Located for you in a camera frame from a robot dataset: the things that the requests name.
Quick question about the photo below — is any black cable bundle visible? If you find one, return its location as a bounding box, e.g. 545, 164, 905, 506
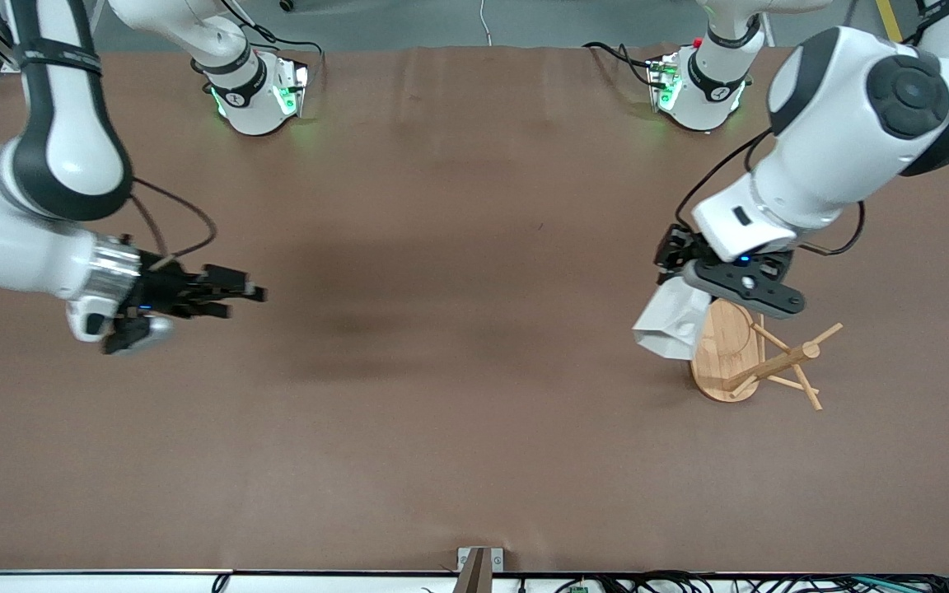
555, 570, 949, 593

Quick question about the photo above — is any black base cable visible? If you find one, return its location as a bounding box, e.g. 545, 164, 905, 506
194, 0, 325, 93
582, 40, 658, 90

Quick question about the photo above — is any black right base cable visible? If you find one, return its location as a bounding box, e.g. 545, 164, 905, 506
194, 0, 325, 93

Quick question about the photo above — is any wooden cup rack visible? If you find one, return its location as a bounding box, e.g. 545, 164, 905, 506
690, 298, 844, 412

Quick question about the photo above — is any black left base cable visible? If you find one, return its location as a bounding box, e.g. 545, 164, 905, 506
582, 40, 658, 90

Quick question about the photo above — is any brown table cover sheet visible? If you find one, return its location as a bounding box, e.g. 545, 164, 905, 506
0, 43, 949, 576

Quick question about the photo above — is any white faceted cup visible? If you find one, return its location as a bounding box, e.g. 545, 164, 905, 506
632, 276, 713, 362

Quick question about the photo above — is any grey metal camera bracket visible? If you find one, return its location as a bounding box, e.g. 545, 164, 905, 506
456, 547, 506, 593

